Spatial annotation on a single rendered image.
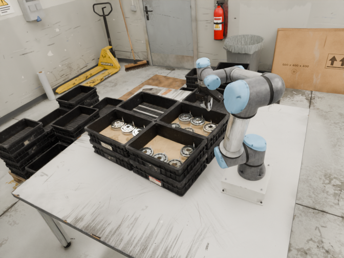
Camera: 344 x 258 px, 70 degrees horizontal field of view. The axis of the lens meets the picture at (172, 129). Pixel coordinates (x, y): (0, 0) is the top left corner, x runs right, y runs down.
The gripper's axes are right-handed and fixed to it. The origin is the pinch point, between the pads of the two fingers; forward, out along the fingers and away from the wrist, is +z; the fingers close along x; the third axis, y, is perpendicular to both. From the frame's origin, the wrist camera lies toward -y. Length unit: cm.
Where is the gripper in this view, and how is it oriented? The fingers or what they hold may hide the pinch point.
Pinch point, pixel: (210, 109)
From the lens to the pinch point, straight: 157.6
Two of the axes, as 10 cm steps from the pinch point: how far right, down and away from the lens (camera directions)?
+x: -5.3, 6.8, -5.1
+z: 1.7, 6.7, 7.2
